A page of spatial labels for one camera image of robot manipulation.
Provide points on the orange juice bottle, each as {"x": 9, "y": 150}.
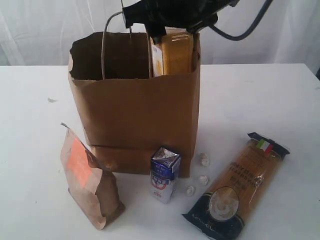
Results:
{"x": 172, "y": 54}

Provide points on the small blue white milk carton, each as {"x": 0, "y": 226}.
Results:
{"x": 164, "y": 171}

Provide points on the brown paper shopping bag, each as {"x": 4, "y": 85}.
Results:
{"x": 126, "y": 114}

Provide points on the kraft coffee pouch orange label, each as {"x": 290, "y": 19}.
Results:
{"x": 92, "y": 185}

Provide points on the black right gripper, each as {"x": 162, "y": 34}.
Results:
{"x": 156, "y": 15}

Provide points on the small grey paper scrap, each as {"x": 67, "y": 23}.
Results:
{"x": 51, "y": 100}

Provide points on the spaghetti pack dark wrapper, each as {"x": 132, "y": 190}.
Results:
{"x": 223, "y": 210}

